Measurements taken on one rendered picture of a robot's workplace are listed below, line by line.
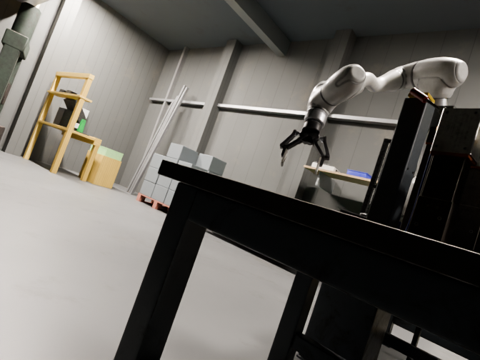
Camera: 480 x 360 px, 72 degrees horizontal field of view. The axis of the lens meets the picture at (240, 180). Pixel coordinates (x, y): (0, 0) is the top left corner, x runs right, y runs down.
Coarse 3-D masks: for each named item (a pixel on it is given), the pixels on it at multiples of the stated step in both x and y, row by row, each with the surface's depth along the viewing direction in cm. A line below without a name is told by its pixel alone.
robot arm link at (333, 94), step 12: (336, 72) 125; (348, 72) 120; (360, 72) 120; (396, 72) 157; (324, 84) 131; (336, 84) 124; (348, 84) 121; (360, 84) 121; (372, 84) 137; (384, 84) 154; (396, 84) 157; (324, 96) 132; (336, 96) 127; (348, 96) 126
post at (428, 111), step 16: (416, 112) 100; (432, 112) 102; (400, 128) 102; (416, 128) 98; (400, 144) 100; (416, 144) 99; (400, 160) 99; (416, 160) 101; (384, 176) 101; (400, 176) 98; (384, 192) 100; (400, 192) 98; (384, 208) 98; (400, 208) 100; (384, 224) 97
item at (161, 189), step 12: (156, 156) 681; (168, 156) 658; (180, 156) 637; (192, 156) 658; (204, 156) 658; (156, 168) 671; (204, 168) 648; (216, 168) 655; (144, 180) 684; (156, 180) 661; (168, 180) 639; (144, 192) 673; (156, 192) 649; (168, 192) 628; (156, 204) 639; (168, 204) 619
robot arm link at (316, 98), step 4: (320, 84) 140; (316, 88) 139; (320, 88) 135; (312, 92) 141; (316, 92) 136; (320, 92) 133; (312, 96) 138; (316, 96) 135; (320, 96) 134; (312, 100) 137; (316, 100) 135; (320, 100) 134; (324, 100) 133; (308, 104) 140; (312, 104) 137; (316, 104) 136; (320, 104) 135; (324, 104) 134; (328, 104) 133; (308, 108) 139; (320, 108) 136; (324, 108) 136; (328, 108) 135; (332, 108) 136; (328, 112) 138
